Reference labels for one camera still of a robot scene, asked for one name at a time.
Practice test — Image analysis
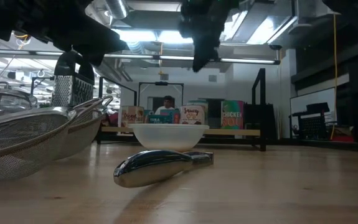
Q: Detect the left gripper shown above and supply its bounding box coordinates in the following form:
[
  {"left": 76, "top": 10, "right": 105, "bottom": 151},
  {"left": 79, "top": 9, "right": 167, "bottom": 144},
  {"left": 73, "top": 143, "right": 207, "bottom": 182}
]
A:
[{"left": 16, "top": 0, "right": 128, "bottom": 67}]

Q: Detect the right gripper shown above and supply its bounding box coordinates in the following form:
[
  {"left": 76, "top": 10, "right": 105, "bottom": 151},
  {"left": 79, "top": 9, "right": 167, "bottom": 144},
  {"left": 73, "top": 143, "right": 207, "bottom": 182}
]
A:
[{"left": 178, "top": 0, "right": 238, "bottom": 73}]

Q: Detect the diced tomatoes can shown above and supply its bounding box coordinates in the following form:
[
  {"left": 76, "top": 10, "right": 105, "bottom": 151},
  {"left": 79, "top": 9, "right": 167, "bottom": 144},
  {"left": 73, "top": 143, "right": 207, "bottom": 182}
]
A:
[{"left": 121, "top": 105, "right": 145, "bottom": 128}]

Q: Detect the person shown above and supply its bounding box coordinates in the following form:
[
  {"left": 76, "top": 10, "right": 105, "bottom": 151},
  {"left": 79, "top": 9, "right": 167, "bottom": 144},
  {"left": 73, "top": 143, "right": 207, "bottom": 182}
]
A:
[{"left": 154, "top": 95, "right": 176, "bottom": 115}]

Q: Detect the black yellow ceiling reel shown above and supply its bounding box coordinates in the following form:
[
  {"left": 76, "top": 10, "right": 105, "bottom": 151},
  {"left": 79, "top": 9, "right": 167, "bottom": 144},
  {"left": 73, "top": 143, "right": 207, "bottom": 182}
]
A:
[{"left": 14, "top": 30, "right": 32, "bottom": 43}]

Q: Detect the medium metal mesh strainer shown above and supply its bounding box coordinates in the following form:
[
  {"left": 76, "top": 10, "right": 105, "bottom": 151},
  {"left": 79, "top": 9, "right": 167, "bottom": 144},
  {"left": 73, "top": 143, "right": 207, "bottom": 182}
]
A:
[{"left": 52, "top": 95, "right": 115, "bottom": 161}]

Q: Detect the translucent white plastic bowl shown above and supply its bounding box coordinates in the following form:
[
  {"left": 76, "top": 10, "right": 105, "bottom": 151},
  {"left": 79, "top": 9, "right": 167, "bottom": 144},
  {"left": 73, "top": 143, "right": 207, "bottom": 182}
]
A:
[{"left": 128, "top": 123, "right": 210, "bottom": 152}]

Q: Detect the shiny metal spoon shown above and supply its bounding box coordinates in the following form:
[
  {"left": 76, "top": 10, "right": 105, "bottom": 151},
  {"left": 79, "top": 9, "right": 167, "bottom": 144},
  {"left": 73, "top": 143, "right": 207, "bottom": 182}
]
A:
[{"left": 113, "top": 149, "right": 215, "bottom": 189}]

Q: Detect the small metal mesh strainer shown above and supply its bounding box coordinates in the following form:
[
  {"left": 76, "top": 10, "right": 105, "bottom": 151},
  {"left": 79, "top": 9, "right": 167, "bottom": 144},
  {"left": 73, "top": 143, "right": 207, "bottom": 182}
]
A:
[{"left": 0, "top": 105, "right": 77, "bottom": 184}]

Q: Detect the black utility cart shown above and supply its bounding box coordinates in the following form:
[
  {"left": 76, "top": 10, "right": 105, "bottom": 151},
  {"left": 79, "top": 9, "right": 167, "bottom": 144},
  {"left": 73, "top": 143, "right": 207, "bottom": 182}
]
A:
[{"left": 289, "top": 101, "right": 338, "bottom": 141}]

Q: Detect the ceiling light rail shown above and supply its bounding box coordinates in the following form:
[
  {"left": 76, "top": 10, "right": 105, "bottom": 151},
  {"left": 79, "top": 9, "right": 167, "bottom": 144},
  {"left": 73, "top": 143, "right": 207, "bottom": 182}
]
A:
[{"left": 0, "top": 48, "right": 281, "bottom": 65}]

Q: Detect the metal box grater black handle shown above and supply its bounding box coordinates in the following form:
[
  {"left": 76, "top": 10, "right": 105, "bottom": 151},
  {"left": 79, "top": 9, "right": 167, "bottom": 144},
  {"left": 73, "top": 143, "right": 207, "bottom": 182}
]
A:
[{"left": 50, "top": 50, "right": 96, "bottom": 108}]

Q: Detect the black background frame stand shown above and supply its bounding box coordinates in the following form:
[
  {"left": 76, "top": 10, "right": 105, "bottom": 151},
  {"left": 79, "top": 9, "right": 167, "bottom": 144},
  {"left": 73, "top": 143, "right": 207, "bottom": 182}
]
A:
[{"left": 137, "top": 81, "right": 185, "bottom": 125}]

